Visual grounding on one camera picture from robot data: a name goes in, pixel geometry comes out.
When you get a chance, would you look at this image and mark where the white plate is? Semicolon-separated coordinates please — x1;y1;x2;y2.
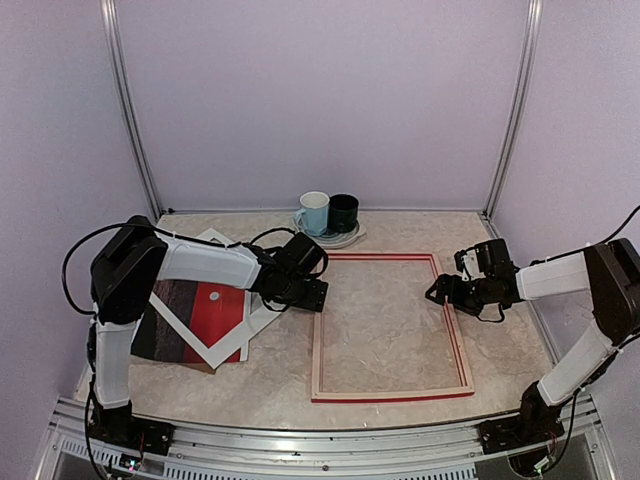
292;215;366;250

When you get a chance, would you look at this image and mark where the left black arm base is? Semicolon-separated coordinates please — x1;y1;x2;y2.
88;403;175;456

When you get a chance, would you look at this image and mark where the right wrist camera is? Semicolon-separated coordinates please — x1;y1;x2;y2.
454;247;480;281

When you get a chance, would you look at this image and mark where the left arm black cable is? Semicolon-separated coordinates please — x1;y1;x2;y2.
60;222;296;316

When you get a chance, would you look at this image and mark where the white mat board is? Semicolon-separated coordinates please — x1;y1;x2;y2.
149;232;281;369

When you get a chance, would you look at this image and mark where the red and dark photo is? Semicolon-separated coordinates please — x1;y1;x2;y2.
131;280;247;365

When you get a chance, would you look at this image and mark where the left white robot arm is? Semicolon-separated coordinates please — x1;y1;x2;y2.
90;216;329;445

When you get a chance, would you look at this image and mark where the left aluminium corner post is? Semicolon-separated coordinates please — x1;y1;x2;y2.
100;0;164;220

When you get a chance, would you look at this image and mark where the light blue mug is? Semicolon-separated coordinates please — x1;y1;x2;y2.
294;191;330;237

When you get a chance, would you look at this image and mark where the dark green mug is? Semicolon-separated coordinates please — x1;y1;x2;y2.
328;193;359;233

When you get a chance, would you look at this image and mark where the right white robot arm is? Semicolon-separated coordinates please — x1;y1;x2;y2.
425;238;639;444

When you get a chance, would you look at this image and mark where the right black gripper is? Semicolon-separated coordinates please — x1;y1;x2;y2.
425;273;494;316

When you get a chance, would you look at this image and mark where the aluminium corner post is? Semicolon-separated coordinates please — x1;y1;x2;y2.
483;0;544;220
100;0;164;220

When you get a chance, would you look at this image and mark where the red and wood picture frame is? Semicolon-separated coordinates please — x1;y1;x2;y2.
311;252;475;404

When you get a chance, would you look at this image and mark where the right aluminium corner post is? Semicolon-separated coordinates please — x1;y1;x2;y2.
483;0;544;220

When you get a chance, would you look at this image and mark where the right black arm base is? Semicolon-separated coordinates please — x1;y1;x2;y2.
478;382;565;455

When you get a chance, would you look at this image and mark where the brown backing board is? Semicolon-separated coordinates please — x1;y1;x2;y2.
181;362;217;374

